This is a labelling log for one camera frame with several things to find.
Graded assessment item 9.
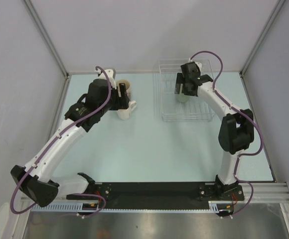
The green tumbler cup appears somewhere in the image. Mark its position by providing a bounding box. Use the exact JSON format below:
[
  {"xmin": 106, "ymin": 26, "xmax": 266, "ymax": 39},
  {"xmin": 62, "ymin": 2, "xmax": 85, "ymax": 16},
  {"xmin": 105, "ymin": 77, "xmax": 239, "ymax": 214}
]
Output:
[{"xmin": 175, "ymin": 93, "xmax": 190, "ymax": 103}]

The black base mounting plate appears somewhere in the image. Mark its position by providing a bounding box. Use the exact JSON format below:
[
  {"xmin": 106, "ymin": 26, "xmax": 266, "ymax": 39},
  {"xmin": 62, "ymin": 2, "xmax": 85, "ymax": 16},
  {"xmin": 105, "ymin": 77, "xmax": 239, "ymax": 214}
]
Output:
[{"xmin": 84, "ymin": 182, "xmax": 245, "ymax": 205}]

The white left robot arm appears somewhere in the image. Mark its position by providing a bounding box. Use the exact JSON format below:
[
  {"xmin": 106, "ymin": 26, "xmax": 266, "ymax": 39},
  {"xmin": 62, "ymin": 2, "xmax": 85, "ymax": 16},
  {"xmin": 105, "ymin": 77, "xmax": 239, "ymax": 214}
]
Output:
[{"xmin": 10, "ymin": 78, "xmax": 133, "ymax": 207}]

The white wire dish rack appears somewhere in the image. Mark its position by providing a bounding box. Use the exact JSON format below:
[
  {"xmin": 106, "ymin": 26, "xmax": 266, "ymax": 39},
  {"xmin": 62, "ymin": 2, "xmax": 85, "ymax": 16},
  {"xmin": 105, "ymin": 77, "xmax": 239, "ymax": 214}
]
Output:
[{"xmin": 158, "ymin": 59, "xmax": 215, "ymax": 121}]

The cream painted ceramic mug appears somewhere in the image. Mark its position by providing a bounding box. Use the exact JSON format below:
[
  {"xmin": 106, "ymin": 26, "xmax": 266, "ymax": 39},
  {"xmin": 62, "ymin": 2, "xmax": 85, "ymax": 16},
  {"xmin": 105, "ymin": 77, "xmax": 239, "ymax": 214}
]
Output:
[{"xmin": 116, "ymin": 79, "xmax": 132, "ymax": 100}]

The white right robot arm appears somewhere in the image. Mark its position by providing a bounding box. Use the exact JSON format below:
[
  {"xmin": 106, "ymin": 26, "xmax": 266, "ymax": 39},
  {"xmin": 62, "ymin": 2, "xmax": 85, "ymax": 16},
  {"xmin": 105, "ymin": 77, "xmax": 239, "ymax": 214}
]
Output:
[{"xmin": 174, "ymin": 62, "xmax": 254, "ymax": 200}]

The white Simple ceramic mug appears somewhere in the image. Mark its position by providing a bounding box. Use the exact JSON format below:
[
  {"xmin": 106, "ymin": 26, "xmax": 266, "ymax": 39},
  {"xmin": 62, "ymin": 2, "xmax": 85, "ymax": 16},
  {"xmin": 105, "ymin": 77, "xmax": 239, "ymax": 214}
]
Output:
[{"xmin": 117, "ymin": 101, "xmax": 137, "ymax": 120}]

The white slotted cable duct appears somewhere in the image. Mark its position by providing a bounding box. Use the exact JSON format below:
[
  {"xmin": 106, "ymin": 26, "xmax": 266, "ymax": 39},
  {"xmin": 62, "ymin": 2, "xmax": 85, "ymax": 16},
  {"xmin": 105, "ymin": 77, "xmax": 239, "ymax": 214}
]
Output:
[{"xmin": 32, "ymin": 201, "xmax": 233, "ymax": 213}]

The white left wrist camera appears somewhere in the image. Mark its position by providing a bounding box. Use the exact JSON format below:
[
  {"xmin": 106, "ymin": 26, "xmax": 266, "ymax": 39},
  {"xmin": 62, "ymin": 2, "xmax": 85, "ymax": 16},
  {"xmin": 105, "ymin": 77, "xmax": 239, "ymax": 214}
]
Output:
[{"xmin": 96, "ymin": 68, "xmax": 117, "ymax": 89}]

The aluminium frame rail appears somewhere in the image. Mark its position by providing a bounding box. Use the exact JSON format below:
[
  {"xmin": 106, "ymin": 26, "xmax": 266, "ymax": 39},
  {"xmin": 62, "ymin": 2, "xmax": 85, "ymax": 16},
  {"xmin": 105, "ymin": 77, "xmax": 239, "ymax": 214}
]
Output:
[{"xmin": 19, "ymin": 177, "xmax": 289, "ymax": 207}]

